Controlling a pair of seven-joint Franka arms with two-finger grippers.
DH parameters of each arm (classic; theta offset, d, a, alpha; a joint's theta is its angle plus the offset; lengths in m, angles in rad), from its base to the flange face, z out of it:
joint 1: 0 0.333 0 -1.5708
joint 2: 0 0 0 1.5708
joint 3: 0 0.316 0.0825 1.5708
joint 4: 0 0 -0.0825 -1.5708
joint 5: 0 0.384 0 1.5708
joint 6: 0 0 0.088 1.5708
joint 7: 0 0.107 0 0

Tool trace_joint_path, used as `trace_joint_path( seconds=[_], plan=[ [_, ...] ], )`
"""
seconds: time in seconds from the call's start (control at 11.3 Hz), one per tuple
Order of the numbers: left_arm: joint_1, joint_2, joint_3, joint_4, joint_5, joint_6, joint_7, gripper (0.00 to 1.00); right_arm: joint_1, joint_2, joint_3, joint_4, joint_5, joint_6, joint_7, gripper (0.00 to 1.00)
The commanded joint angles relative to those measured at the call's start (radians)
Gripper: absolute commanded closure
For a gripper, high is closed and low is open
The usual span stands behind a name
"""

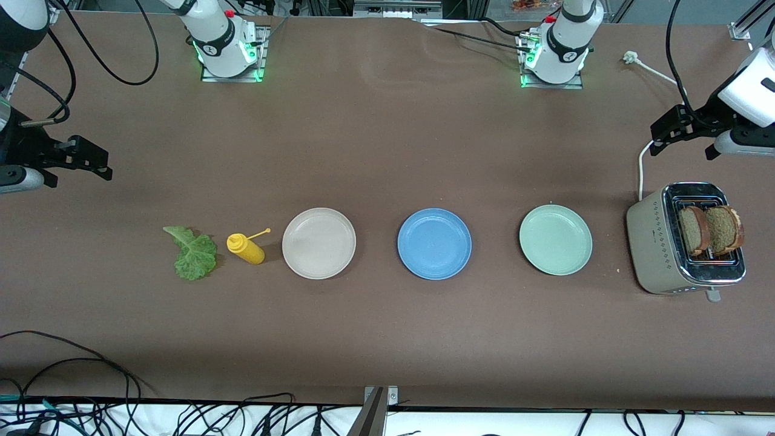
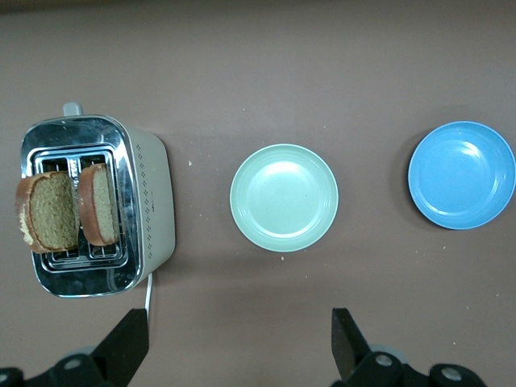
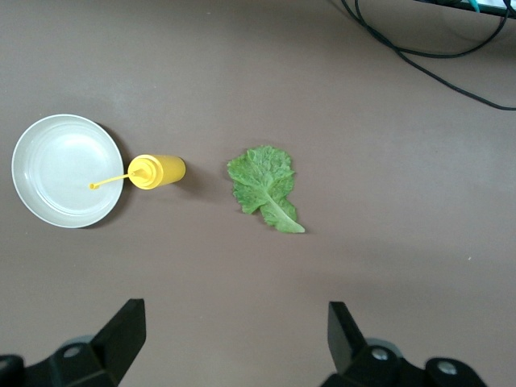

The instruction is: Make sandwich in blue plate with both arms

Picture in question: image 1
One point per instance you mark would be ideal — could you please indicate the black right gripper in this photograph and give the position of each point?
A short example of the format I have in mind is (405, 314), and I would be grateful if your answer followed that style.
(19, 147)

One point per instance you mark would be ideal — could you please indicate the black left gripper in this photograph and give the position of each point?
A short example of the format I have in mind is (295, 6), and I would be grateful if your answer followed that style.
(707, 121)

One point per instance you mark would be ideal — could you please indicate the brown bread slice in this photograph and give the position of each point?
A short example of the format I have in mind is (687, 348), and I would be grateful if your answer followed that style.
(690, 230)
(725, 230)

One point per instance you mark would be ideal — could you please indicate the green lettuce leaf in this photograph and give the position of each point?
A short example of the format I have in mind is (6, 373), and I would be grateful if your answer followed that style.
(195, 257)

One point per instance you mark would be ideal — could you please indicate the yellow mustard squeeze bottle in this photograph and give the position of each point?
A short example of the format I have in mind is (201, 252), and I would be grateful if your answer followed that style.
(248, 249)

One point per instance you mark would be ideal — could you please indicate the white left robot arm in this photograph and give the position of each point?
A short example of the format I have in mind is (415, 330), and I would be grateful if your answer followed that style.
(563, 54)

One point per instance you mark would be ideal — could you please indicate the green round plate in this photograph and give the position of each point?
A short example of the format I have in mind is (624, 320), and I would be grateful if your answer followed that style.
(556, 240)

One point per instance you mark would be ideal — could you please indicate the beige round plate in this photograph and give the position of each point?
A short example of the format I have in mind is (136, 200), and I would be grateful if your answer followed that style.
(319, 243)

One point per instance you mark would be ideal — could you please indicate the blue round plate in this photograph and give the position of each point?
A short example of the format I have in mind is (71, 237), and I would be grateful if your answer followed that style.
(434, 244)

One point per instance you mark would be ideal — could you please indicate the beige chrome toaster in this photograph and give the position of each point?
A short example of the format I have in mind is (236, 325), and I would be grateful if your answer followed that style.
(651, 242)

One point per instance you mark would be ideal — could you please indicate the aluminium table edge profile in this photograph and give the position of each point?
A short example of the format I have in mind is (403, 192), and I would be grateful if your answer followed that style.
(24, 57)

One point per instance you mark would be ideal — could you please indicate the aluminium corner profile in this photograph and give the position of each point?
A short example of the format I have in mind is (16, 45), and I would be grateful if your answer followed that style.
(740, 31)

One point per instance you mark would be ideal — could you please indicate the orange patterned packet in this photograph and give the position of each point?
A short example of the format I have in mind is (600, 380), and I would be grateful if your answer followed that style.
(533, 5)

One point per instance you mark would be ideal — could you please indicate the grey metal box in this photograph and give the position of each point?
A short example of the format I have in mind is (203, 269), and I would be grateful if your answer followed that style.
(393, 9)

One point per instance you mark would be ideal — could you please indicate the dark aluminium beam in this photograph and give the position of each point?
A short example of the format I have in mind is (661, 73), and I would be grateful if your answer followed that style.
(369, 418)

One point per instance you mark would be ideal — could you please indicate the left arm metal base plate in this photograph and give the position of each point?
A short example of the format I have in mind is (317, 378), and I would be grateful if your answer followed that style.
(551, 86)

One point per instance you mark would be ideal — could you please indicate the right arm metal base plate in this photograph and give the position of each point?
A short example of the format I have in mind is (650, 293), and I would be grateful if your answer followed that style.
(233, 80)

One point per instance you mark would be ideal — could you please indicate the silver metal bracket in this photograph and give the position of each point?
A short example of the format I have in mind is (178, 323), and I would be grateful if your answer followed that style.
(392, 395)

